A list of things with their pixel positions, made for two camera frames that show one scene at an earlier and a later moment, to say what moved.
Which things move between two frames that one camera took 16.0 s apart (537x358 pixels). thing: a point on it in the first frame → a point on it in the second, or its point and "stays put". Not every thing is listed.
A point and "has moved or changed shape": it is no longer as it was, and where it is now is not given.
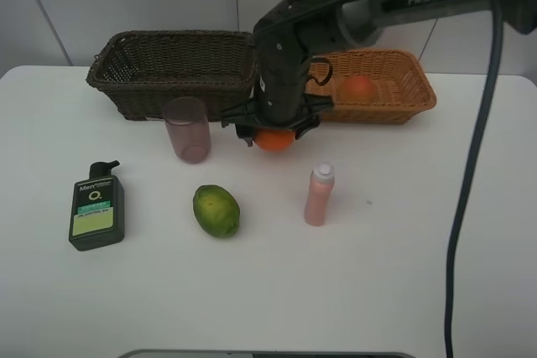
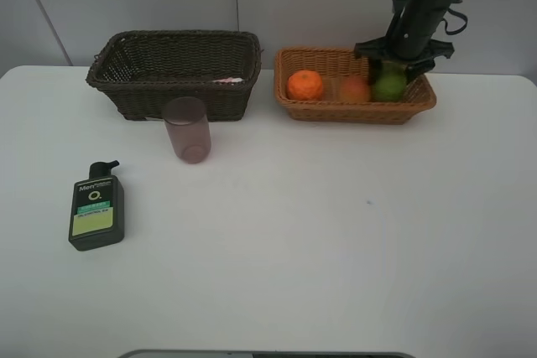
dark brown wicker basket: x=139 y=71 stays put
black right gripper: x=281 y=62 → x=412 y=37
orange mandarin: x=274 y=139 has moved or changed shape
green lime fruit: x=216 y=210 → x=393 y=83
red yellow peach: x=357 y=90 stays put
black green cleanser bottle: x=97 y=209 stays put
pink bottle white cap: x=321 y=183 → x=231 y=80
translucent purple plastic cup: x=189 y=126 stays put
